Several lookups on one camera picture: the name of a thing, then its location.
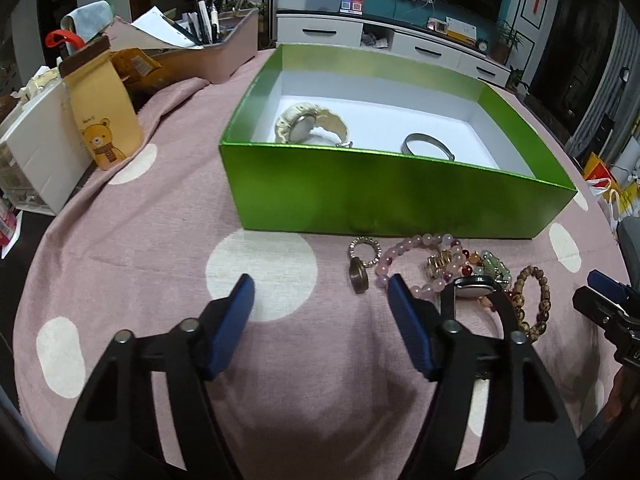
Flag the jade bead bracelet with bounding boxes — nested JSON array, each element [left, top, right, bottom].
[[472, 250, 513, 291]]

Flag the yellow snack packet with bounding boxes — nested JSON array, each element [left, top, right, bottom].
[[110, 47, 166, 91]]

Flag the yellow bear print bag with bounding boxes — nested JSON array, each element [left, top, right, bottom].
[[60, 37, 146, 171]]

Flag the pink polka-dot tablecloth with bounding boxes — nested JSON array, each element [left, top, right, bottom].
[[12, 47, 636, 480]]

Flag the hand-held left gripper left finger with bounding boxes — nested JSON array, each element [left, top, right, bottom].
[[55, 274, 256, 480]]

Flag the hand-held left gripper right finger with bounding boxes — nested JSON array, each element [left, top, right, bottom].
[[387, 274, 586, 480]]

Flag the tall potted plant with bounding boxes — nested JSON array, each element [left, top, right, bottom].
[[492, 20, 526, 63]]

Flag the pink bead bracelet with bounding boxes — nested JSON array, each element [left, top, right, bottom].
[[375, 232, 463, 298]]

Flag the pink desk organizer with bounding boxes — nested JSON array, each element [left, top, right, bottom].
[[150, 7, 261, 85]]

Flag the silver bangle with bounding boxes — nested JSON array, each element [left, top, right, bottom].
[[400, 132, 457, 162]]

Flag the wooden bead bracelet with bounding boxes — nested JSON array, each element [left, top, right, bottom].
[[507, 265, 551, 345]]

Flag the beaded ring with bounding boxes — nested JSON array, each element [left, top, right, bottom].
[[348, 236, 383, 267]]

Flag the cream wrist watch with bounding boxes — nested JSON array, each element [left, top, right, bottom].
[[274, 102, 353, 148]]

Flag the black wrist watch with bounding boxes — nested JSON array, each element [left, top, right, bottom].
[[439, 275, 518, 341]]

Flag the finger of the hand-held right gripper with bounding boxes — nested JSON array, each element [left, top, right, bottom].
[[572, 286, 640, 363], [587, 270, 640, 311]]

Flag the small potted plant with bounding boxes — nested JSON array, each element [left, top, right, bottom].
[[507, 65, 531, 93]]

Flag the bunch of pens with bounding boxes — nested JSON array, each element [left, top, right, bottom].
[[187, 0, 226, 46]]

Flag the red handle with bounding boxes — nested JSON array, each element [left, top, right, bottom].
[[45, 30, 83, 53]]

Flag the gold hair claw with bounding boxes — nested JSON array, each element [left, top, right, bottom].
[[426, 252, 453, 278]]

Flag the red bead bracelet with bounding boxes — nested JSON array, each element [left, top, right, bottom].
[[450, 240, 481, 278]]

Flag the white tv cabinet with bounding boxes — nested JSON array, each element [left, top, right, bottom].
[[275, 10, 511, 86]]

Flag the white paper sheets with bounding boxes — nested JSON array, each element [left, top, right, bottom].
[[131, 7, 203, 48]]

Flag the green cardboard box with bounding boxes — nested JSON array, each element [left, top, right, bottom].
[[218, 44, 578, 240]]

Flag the white drawer box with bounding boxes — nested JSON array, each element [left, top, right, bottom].
[[0, 80, 93, 216]]

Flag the yellow shopping bags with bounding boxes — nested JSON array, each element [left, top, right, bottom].
[[582, 152, 640, 221]]

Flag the bronze ring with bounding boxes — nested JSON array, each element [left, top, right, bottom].
[[348, 258, 369, 295]]

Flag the grey-blue cloth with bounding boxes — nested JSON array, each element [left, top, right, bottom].
[[60, 1, 113, 43]]

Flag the yellow and white box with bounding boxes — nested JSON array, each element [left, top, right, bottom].
[[427, 17, 478, 43]]

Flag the grey striped curtain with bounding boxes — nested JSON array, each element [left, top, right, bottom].
[[565, 5, 640, 161]]

